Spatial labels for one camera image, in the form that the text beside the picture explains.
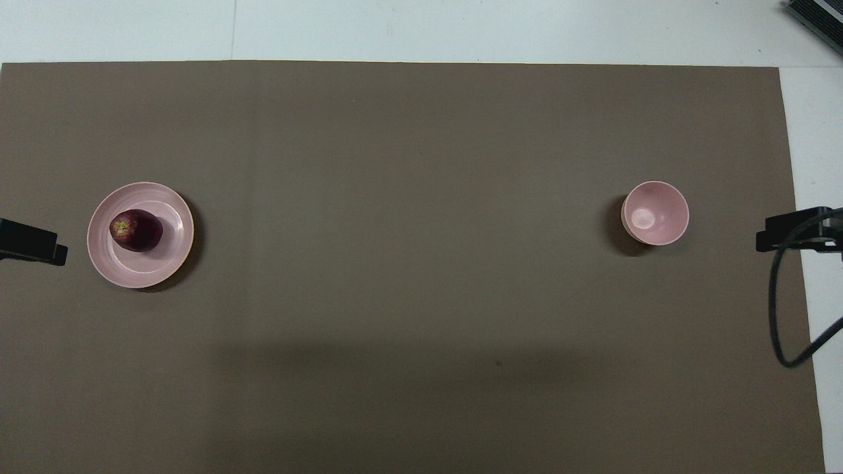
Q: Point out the brown table mat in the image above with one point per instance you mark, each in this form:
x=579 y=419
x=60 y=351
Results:
x=421 y=263

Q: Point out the dark red apple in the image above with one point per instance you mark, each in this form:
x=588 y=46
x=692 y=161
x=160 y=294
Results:
x=139 y=234

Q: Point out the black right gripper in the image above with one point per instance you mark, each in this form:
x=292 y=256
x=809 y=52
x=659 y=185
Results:
x=803 y=222

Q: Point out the pink plate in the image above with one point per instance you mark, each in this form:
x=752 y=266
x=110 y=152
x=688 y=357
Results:
x=151 y=271

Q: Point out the pink bowl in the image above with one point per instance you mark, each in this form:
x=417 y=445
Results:
x=658 y=214

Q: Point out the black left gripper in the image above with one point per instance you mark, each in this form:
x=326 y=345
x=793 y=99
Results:
x=26 y=240

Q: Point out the dark grey ribbed device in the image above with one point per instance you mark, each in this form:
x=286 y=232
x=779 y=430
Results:
x=820 y=20

